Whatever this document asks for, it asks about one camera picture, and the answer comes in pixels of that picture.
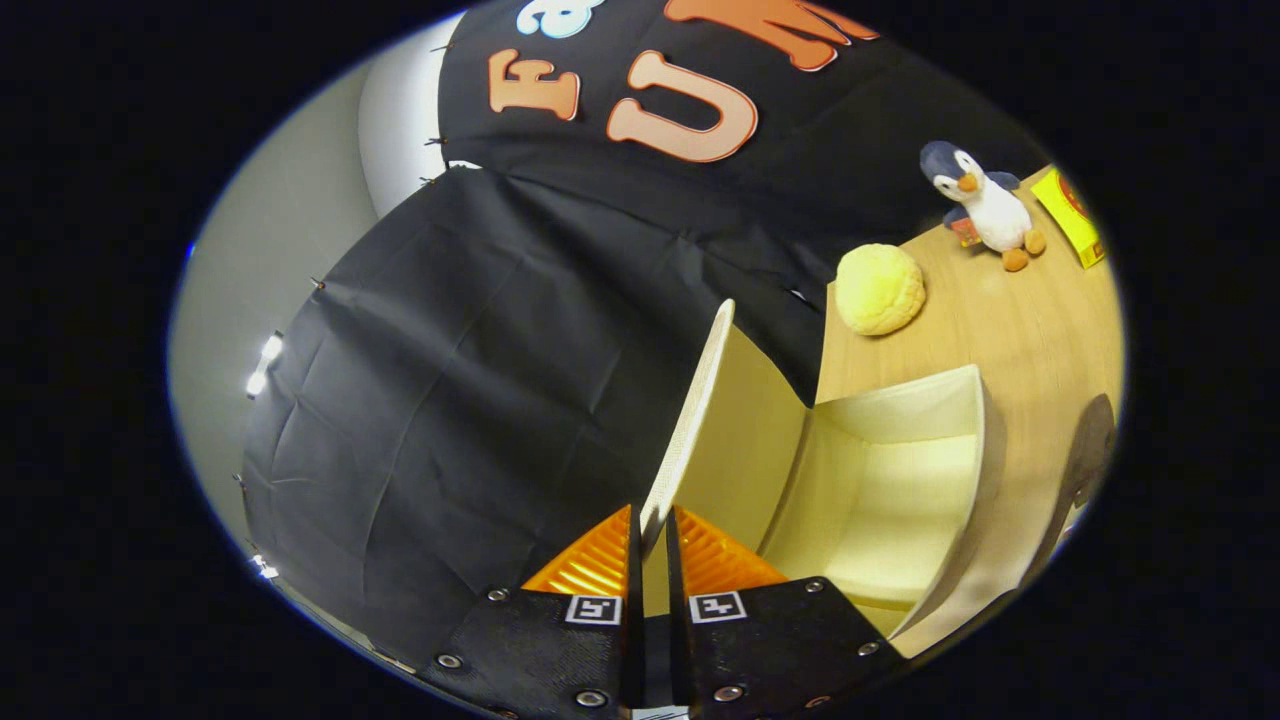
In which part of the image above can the cream storage box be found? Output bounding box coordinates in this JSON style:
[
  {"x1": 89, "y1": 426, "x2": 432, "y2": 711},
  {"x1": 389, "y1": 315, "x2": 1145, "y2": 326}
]
[{"x1": 640, "y1": 298, "x2": 993, "y2": 661}]

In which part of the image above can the brown fuzzy shoe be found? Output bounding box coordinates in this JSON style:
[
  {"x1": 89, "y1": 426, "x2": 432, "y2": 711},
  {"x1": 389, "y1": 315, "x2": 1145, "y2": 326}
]
[{"x1": 1040, "y1": 393, "x2": 1118, "y2": 561}]

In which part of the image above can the yellow bun plush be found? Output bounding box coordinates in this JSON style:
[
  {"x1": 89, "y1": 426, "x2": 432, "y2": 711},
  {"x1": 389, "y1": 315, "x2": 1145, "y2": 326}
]
[{"x1": 835, "y1": 243, "x2": 927, "y2": 337}]

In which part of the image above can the penguin plush toy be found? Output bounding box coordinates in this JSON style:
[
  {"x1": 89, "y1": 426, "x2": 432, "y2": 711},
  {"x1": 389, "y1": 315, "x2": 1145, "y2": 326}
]
[{"x1": 920, "y1": 140, "x2": 1048, "y2": 273}]

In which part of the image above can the yellow book with red label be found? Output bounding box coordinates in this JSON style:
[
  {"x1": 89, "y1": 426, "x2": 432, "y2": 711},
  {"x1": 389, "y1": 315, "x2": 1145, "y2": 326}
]
[{"x1": 1030, "y1": 168, "x2": 1108, "y2": 270}]

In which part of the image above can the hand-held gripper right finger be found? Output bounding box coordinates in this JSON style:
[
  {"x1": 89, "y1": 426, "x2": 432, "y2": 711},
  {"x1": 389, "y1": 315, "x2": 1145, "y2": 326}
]
[{"x1": 665, "y1": 505, "x2": 906, "y2": 720}]

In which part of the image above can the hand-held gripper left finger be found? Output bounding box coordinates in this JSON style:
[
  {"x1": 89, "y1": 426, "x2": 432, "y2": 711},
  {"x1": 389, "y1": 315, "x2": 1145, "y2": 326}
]
[{"x1": 420, "y1": 503, "x2": 646, "y2": 720}]

